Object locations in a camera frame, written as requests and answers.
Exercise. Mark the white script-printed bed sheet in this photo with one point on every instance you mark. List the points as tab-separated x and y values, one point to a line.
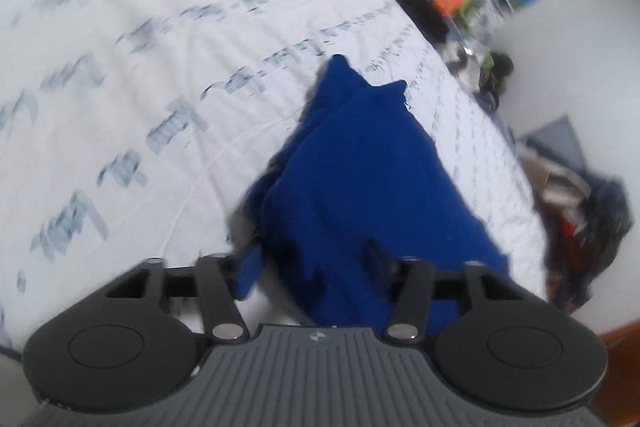
150	72

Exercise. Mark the blue knit sweater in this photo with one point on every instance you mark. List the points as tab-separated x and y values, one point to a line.
370	187

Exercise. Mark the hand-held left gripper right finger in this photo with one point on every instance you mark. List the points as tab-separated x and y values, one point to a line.
379	264

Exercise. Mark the pile of dark jackets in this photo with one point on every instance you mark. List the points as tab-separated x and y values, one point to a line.
595	232

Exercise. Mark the grey flat board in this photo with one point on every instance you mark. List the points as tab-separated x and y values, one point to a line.
557	144

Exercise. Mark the green and black toy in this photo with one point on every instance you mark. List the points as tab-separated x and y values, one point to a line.
487	57

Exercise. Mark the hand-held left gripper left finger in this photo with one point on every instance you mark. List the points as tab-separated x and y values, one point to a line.
248	272

